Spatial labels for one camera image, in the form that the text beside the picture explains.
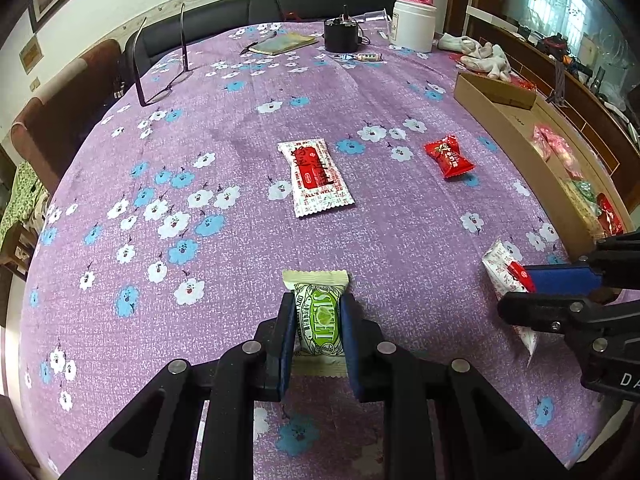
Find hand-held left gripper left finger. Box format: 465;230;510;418
59;291;298;480

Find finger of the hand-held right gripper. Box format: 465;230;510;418
497;291;640;357
522;232;640;294

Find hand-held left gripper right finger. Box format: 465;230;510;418
340;292;571;480

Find green cream snack packet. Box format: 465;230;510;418
281;269;351;378

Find white red snack packet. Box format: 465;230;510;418
481;240;543;368
277;137;356;219

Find shallow cardboard box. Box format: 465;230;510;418
452;71;636;261

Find small green snack packet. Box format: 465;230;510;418
572;180;598;206

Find small red snack packet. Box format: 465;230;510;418
424;133;477;181

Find dark acrylic stand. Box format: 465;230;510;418
547;57;571;106

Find red black device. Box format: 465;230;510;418
537;32;576;63

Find purple floral tablecloth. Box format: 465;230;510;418
20;20;621;480

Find white work gloves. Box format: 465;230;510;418
437;31;513;82

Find white plastic jar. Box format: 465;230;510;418
389;0;437;54

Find dark pen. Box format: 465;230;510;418
239;30;278;56

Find yellow notebook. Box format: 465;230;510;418
247;31;319;57

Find green patterned cloth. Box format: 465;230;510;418
0;162;48;241

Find black round container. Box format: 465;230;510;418
323;5;361;54

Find black eyeglasses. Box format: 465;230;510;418
132;2;196;108

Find brown leather chair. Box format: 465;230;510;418
10;37;123;196

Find clear plastic cup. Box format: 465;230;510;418
357;7;393;26

